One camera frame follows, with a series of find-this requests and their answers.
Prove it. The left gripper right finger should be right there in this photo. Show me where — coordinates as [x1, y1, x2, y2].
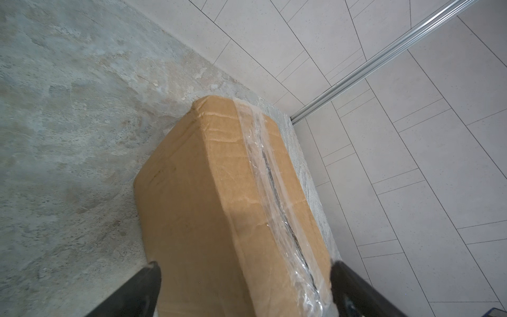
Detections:
[330, 261, 407, 317]

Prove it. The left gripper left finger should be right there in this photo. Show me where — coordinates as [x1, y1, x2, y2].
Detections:
[86, 261, 162, 317]

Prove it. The brown taped cardboard box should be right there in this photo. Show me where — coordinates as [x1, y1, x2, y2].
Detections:
[133, 96, 332, 316]

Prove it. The blue utility knife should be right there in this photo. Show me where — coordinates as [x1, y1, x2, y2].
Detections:
[482, 308, 507, 317]

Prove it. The right aluminium corner post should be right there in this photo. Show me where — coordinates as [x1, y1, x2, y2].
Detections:
[290, 0, 478, 125]

